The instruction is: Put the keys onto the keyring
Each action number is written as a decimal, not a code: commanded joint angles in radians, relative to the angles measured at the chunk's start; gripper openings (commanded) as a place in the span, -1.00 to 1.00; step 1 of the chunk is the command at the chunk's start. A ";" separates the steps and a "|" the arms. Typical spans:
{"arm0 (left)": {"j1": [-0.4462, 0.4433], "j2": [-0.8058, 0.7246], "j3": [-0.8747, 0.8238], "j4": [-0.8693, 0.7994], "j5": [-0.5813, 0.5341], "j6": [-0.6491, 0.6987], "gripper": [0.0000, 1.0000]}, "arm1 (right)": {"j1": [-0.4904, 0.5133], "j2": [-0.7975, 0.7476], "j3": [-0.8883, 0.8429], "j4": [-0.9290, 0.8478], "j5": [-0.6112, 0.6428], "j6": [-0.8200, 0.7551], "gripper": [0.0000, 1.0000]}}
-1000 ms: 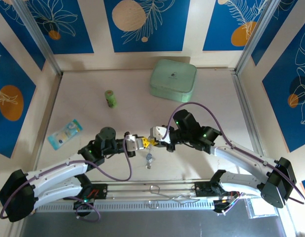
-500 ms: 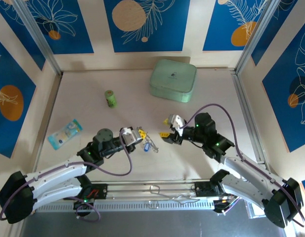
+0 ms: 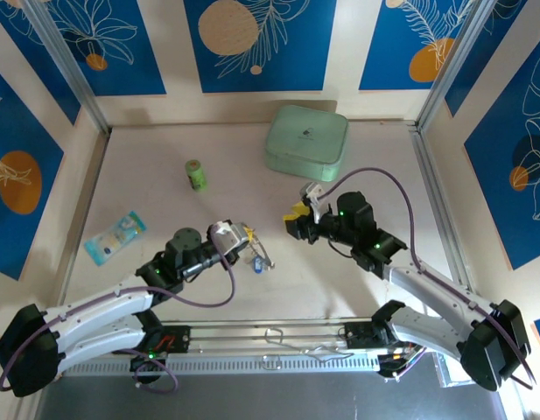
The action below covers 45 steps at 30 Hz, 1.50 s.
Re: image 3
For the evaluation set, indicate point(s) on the silver metal keyring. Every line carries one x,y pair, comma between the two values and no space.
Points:
265,256

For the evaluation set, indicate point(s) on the blue capped key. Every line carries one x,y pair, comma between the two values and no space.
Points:
256,264

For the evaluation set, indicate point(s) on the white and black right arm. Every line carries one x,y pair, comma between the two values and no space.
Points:
431,289

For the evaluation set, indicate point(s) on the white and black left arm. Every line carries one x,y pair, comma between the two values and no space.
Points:
90,319

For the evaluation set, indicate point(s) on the mint green lidded box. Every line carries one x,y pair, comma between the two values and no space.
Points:
304,142

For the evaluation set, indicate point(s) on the blue wet wipes packet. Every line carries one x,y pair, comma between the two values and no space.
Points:
114,238

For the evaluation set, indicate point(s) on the green cylindrical roll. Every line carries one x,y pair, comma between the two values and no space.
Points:
196,175

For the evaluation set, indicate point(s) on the steel guide rods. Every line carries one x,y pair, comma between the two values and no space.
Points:
234,337

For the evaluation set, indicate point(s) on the grey metal sheet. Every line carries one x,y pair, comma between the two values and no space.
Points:
269,400

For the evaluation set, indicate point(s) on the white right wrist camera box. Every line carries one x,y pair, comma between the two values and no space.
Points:
312,197

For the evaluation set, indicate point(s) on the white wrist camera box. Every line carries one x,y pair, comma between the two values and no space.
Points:
221,236
312,197

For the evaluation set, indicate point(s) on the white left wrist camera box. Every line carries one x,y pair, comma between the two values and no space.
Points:
221,236

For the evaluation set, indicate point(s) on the aluminium table edge rail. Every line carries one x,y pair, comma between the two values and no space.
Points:
83,210
440,205

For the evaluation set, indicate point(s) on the slotted silver base rail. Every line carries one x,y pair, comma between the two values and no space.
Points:
230,363

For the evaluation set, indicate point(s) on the silver metal bracket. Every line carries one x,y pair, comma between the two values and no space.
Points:
453,372

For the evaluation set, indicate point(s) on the aluminium frame post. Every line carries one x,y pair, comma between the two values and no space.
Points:
68,65
457,65

